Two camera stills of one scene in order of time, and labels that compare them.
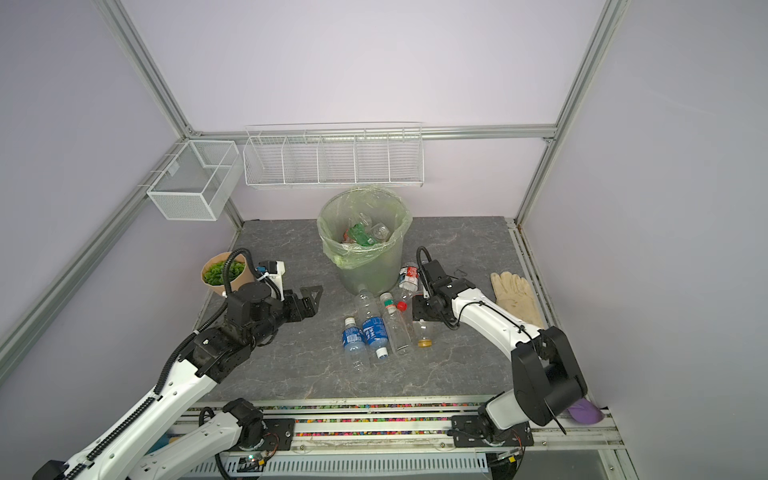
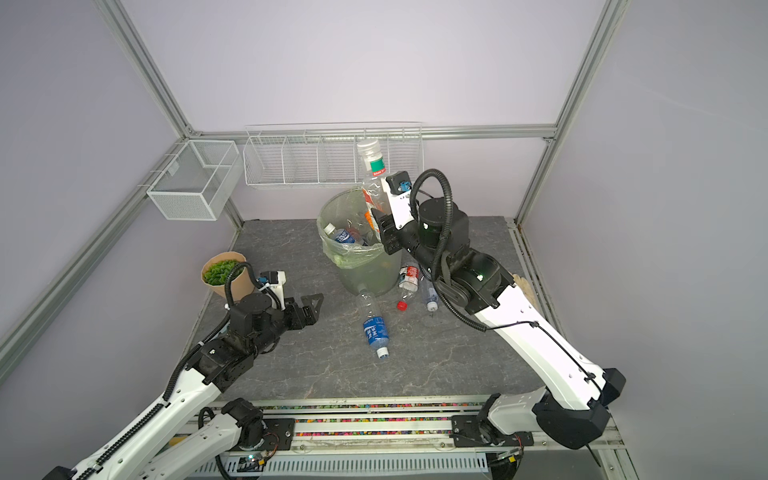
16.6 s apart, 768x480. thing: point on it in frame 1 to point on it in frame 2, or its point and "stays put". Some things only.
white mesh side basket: [192, 186] stays put
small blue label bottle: [355, 346] to [339, 235]
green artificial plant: [214, 275] stays put
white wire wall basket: [355, 154] stays put
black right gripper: [418, 309] to [395, 236]
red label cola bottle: [408, 283] stays put
